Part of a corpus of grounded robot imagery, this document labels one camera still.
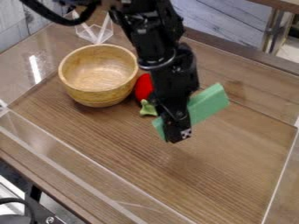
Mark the clear acrylic corner bracket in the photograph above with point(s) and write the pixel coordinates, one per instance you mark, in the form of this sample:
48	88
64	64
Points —
96	33

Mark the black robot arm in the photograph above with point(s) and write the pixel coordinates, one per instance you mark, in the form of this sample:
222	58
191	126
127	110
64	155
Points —
154	28

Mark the brown wooden bowl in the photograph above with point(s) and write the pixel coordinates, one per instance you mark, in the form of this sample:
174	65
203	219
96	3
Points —
98	74

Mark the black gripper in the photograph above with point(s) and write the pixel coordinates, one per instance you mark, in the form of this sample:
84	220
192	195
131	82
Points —
175	80

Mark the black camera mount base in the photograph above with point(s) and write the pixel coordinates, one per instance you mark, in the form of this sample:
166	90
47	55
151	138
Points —
21	208

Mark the metal table leg background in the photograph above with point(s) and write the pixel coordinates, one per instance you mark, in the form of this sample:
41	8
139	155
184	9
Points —
276	30

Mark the red plush strawberry toy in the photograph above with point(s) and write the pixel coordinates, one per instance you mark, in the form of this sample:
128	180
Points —
143	90

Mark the green block stick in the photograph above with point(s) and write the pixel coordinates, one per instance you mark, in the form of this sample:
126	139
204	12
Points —
207	103

